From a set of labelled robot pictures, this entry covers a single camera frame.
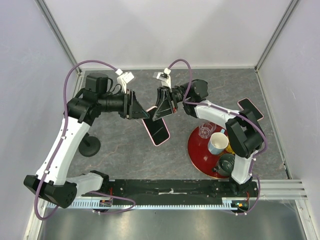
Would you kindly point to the black round base phone holder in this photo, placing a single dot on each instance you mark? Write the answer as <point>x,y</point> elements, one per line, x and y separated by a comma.
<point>89,145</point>

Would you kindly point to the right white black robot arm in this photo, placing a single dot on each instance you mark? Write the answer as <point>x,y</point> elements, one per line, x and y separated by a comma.
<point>235,145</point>

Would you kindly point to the yellow cup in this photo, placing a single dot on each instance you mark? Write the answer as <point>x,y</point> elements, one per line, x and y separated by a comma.
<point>229,149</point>

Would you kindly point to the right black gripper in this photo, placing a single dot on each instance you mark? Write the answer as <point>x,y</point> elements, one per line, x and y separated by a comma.
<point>164,107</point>

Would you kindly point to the red round tray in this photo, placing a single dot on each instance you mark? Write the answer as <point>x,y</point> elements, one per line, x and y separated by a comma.
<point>200,156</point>

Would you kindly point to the aluminium corner post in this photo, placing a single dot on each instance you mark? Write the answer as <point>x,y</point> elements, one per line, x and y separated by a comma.
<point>43,7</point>
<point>277,32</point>

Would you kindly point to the aluminium frame front rail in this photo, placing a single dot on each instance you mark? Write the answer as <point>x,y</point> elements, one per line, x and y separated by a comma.
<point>282,187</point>

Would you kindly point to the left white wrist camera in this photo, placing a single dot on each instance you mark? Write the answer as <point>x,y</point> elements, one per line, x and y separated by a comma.
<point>123,78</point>

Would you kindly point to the right aluminium corner post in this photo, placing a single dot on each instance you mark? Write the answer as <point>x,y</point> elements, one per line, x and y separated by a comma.
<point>277,32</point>

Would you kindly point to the clear glass cup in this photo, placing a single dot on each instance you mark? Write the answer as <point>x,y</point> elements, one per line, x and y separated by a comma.
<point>206,129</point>

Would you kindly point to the left aluminium corner post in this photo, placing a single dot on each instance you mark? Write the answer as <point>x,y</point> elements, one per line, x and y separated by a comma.
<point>43,7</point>

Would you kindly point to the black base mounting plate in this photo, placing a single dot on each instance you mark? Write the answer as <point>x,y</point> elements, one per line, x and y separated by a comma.
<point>172,197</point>

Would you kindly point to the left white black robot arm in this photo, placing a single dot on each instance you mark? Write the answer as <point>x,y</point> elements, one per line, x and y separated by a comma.
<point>50,182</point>

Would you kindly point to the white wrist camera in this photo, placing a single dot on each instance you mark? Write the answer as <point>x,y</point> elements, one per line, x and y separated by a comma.
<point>123,78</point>
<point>164,77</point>

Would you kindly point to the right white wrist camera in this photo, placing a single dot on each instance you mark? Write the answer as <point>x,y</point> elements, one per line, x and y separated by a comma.
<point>164,77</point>

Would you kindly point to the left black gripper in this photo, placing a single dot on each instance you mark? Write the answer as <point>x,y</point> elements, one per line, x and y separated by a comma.
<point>132,108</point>

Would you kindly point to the pink case smartphone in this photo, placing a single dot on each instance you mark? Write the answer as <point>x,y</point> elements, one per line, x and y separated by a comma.
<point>246,103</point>
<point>157,130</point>

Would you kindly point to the slotted cable duct rail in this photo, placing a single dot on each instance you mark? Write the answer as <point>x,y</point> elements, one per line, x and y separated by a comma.
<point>97,203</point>

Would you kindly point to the light blue white mug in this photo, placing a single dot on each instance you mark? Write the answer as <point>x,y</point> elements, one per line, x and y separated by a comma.
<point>218,142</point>

